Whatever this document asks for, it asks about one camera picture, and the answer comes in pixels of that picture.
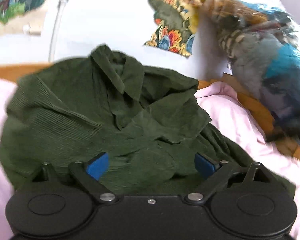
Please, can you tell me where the blue grey feathered cloth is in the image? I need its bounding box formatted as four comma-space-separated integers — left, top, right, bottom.
202, 0, 300, 145

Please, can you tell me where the colourful floral pillow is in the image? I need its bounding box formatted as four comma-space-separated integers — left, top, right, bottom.
145, 0, 201, 57

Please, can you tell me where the pink bed sheet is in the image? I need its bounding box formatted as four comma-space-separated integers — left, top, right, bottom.
0, 79, 300, 239

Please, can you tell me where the dark green corduroy shirt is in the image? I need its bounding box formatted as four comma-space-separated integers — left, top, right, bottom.
0, 44, 297, 198

